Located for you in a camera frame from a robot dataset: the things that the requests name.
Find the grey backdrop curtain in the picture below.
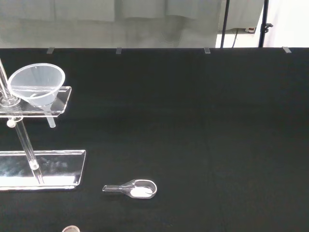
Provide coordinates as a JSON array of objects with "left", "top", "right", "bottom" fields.
[{"left": 0, "top": 0, "right": 264, "bottom": 49}]

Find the thin black tripod pole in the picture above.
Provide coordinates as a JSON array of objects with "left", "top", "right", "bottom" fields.
[{"left": 220, "top": 0, "right": 230, "bottom": 48}]

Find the clear glass weighing funnel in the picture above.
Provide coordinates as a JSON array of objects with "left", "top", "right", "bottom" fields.
[{"left": 102, "top": 179, "right": 157, "bottom": 199}]

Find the clear acrylic funnel stand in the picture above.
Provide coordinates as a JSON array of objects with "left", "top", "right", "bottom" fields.
[{"left": 0, "top": 57, "right": 87, "bottom": 193}]

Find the black tripod pole with clamp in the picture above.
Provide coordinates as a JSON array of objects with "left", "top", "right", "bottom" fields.
[{"left": 258, "top": 0, "right": 274, "bottom": 48}]

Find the black bench cloth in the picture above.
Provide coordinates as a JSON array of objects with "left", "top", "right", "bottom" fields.
[{"left": 0, "top": 47, "right": 309, "bottom": 232}]

